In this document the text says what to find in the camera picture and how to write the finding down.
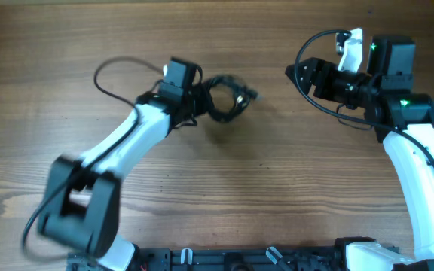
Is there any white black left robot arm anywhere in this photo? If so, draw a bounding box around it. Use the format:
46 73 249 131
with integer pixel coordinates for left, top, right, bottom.
31 58 203 270

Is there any black cable bundle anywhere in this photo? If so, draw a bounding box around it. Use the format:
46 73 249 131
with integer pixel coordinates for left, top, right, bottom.
201 74 260 123

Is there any black left camera cable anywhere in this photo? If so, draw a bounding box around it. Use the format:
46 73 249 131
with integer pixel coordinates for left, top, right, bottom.
20 56 165 260

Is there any black camera cable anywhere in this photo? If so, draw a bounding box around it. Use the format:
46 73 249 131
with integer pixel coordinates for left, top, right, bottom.
20 56 165 260
294 29 434 242

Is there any black right camera cable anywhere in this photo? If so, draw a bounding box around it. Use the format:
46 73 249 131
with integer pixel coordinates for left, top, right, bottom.
294 29 434 242

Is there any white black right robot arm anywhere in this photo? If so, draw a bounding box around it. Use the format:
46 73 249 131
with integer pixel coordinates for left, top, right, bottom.
285 29 434 270

